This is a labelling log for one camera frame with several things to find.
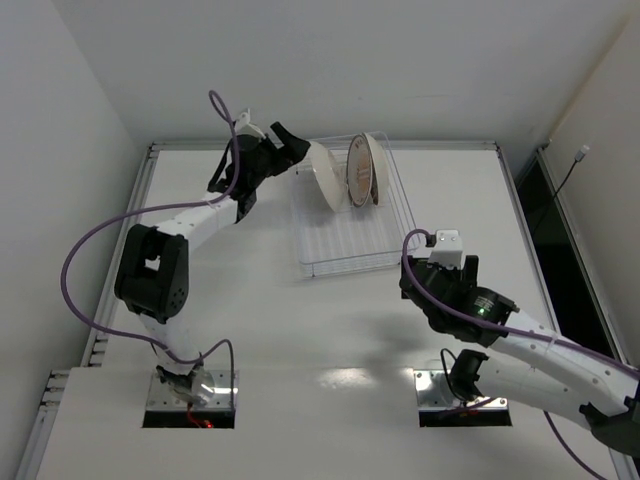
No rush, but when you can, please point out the flower pattern plate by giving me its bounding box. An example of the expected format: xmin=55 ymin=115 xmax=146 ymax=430
xmin=307 ymin=141 xmax=346 ymax=212
xmin=364 ymin=133 xmax=389 ymax=205

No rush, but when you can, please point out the orange sunburst glass plate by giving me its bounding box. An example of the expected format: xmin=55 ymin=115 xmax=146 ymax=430
xmin=346 ymin=133 xmax=373 ymax=207

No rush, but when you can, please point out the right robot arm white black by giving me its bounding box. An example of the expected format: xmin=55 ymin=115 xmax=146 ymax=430
xmin=399 ymin=255 xmax=639 ymax=457

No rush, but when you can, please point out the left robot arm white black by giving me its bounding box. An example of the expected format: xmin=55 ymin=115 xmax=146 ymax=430
xmin=114 ymin=123 xmax=320 ymax=405

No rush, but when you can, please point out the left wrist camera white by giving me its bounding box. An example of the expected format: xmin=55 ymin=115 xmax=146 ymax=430
xmin=234 ymin=108 xmax=266 ymax=139

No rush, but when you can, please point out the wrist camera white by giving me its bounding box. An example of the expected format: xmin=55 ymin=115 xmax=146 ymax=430
xmin=234 ymin=108 xmax=266 ymax=139
xmin=426 ymin=229 xmax=463 ymax=269

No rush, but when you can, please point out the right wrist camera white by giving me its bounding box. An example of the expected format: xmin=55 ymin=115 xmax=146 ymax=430
xmin=426 ymin=229 xmax=463 ymax=269

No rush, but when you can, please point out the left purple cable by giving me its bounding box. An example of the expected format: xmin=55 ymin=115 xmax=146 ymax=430
xmin=60 ymin=90 xmax=244 ymax=396

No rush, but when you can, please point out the purple cable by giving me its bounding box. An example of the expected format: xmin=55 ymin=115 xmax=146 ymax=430
xmin=60 ymin=90 xmax=244 ymax=396
xmin=399 ymin=228 xmax=640 ymax=480

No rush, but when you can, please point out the white wire dish rack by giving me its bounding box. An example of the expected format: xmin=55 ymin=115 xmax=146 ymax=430
xmin=290 ymin=131 xmax=416 ymax=278

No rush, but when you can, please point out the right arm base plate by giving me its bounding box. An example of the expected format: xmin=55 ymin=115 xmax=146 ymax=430
xmin=413 ymin=369 xmax=512 ymax=428

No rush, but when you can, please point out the black wall cable white plug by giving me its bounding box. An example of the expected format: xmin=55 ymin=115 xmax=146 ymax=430
xmin=531 ymin=145 xmax=590 ymax=238

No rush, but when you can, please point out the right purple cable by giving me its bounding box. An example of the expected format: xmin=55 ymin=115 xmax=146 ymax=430
xmin=399 ymin=228 xmax=640 ymax=480

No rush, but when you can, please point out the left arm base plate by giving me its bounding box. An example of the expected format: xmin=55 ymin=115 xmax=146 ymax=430
xmin=142 ymin=370 xmax=239 ymax=429

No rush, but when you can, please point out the aluminium table frame rail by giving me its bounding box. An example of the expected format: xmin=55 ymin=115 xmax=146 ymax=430
xmin=14 ymin=143 xmax=158 ymax=479

